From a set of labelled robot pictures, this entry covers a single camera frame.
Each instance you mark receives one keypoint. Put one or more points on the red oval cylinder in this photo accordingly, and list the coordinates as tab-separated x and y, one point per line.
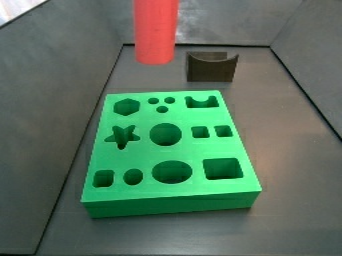
155	19

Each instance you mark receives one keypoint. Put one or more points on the green shape sorter board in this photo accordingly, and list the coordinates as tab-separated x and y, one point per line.
167	156

